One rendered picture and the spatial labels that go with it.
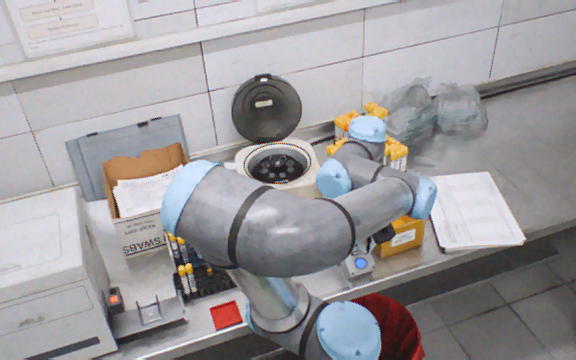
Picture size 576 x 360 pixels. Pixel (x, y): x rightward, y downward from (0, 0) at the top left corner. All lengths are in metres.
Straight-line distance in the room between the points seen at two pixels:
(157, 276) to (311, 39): 0.85
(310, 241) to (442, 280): 1.65
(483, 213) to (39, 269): 1.15
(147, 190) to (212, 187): 1.00
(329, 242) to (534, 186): 1.19
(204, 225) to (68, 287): 0.57
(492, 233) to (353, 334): 0.69
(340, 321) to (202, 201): 0.43
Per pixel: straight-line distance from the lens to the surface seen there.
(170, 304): 1.42
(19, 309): 1.29
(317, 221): 0.71
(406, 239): 1.52
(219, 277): 1.48
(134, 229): 1.56
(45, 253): 1.27
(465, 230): 1.62
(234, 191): 0.72
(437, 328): 2.51
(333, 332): 1.05
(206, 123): 1.81
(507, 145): 2.00
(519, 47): 2.27
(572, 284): 2.83
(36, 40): 1.64
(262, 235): 0.69
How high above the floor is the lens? 1.98
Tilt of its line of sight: 39 degrees down
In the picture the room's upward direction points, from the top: 4 degrees counter-clockwise
